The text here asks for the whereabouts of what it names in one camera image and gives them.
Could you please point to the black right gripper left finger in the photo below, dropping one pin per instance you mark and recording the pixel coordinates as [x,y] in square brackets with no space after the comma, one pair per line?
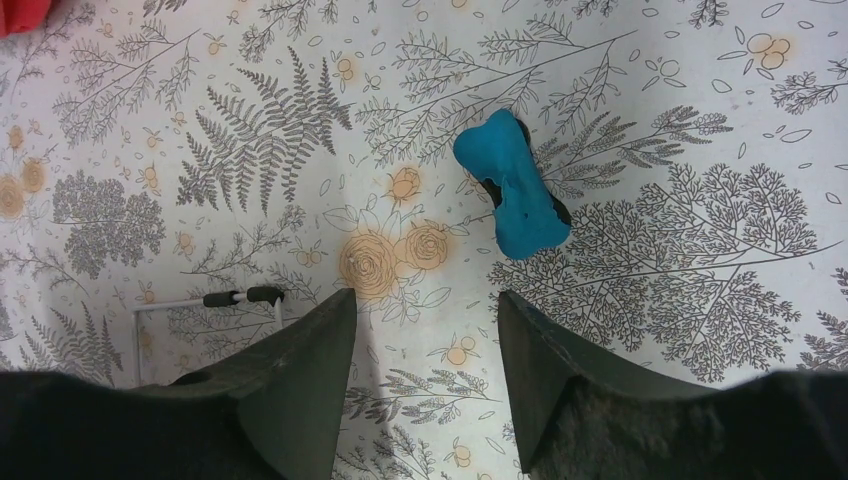
[272,410]

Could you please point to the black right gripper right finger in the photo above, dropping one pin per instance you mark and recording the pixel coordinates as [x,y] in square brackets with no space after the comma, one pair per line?
[542,359]

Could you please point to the black-framed whiteboard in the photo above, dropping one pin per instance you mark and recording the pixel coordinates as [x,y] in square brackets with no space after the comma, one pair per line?
[208,326]

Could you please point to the blue bone-shaped eraser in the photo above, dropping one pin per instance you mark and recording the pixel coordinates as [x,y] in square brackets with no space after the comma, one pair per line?
[527,216]

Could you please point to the floral tablecloth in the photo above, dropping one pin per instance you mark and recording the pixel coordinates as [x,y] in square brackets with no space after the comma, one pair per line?
[150,149]

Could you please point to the red tank top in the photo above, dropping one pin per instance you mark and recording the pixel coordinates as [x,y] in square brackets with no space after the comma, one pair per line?
[22,16]

